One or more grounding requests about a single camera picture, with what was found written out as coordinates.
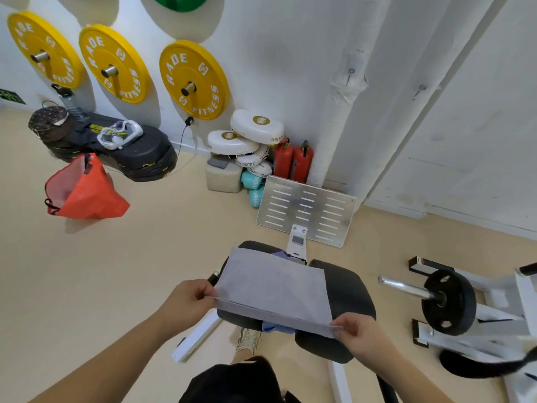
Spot chrome barbell sleeve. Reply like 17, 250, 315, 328
378, 275, 446, 301

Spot green weight plate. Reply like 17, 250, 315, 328
149, 0, 210, 13

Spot clear plastic bag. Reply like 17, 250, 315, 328
97, 120, 144, 151

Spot metal spring handle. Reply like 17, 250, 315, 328
51, 84, 90, 123

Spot large white boxing pad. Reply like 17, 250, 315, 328
230, 109, 285, 146

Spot black weight plate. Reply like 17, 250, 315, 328
421, 269, 477, 336

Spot black machine seat pad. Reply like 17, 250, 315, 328
216, 241, 295, 333
295, 259, 377, 365

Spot person's black shorts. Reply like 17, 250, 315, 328
179, 356, 300, 403

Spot person's right forearm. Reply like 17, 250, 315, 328
369, 352, 454, 403

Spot white plate-loaded machine frame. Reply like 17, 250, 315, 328
408, 256, 537, 403

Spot white wrapped pipe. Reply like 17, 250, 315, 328
307, 0, 397, 188

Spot person's beige shoe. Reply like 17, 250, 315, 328
236, 327, 262, 356

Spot brown patterned hat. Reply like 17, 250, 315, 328
28, 106, 75, 142

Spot grey cleaning cloth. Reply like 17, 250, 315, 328
213, 247, 343, 339

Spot white exercise machine frame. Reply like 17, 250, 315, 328
171, 224, 354, 403

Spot yellow weight plate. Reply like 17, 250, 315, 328
79, 24, 152, 104
159, 40, 230, 121
7, 11, 87, 90

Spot red fire extinguisher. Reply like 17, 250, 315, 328
291, 140, 315, 184
273, 138, 294, 179

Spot person's left forearm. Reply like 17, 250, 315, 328
29, 310, 177, 403

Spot person's right hand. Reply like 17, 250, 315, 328
330, 312, 397, 366

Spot person's left hand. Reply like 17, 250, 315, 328
161, 279, 219, 337

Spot green exit sign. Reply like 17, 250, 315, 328
0, 88, 27, 106

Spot perforated metal footplate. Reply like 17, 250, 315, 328
256, 175, 358, 248

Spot black charger cable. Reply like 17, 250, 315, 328
166, 116, 195, 177

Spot beige storage box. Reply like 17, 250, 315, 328
205, 157, 244, 194

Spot orange drawstring bag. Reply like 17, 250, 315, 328
44, 153, 131, 220

